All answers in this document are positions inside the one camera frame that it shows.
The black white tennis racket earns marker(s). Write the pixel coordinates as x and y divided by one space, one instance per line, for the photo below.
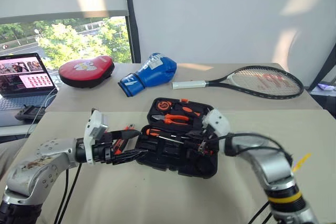
262 81

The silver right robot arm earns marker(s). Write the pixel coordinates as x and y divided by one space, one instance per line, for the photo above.
275 166

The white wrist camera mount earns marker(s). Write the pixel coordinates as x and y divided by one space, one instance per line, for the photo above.
93 125
218 123

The orange black utility knife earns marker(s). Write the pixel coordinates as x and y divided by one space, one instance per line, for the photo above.
190 110

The black plastic tool case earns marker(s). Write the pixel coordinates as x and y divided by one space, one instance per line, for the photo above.
189 165

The dark window frame post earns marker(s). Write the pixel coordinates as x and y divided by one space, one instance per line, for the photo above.
132 24

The orange black tape measure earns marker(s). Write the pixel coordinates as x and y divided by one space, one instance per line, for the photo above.
163 105

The yellow tag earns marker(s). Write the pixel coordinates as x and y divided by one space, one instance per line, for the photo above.
301 163

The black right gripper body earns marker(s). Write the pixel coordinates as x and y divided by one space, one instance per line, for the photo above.
210 144

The purple white packet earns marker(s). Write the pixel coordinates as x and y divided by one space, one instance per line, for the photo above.
325 87

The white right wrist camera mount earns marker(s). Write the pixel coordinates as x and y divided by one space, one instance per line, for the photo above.
218 123

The blue boxing glove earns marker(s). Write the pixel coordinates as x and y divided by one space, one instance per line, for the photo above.
155 73

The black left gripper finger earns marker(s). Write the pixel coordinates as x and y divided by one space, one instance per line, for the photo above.
124 134
130 155

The black slanted pole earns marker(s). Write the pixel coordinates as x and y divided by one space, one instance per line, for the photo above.
324 69

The open laptop computer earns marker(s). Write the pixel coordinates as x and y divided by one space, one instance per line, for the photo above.
23 77

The orange black screwdriver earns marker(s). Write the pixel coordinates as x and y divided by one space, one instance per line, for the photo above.
152 131

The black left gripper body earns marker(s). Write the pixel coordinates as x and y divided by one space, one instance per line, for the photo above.
103 150

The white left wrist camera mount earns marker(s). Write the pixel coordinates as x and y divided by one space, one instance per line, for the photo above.
93 125

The orange black hand tool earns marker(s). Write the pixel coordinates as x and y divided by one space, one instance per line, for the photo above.
118 148

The black handheld controller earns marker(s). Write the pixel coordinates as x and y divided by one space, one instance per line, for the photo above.
29 113

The red boxing focus pad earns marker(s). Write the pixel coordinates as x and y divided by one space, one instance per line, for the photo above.
84 73

